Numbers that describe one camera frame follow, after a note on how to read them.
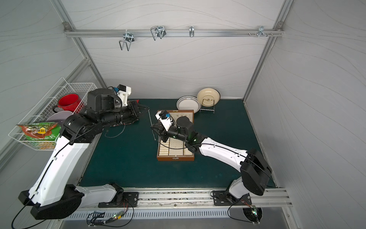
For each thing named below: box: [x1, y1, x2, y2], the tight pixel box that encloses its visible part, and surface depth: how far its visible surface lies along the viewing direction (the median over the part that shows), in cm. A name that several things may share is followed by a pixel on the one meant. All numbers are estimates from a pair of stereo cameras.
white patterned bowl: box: [176, 95, 202, 114], surface depth 120 cm
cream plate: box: [196, 87, 221, 108], surface depth 106 cm
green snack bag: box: [16, 122, 62, 150], surface depth 55 cm
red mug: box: [57, 93, 82, 114], surface depth 67 cm
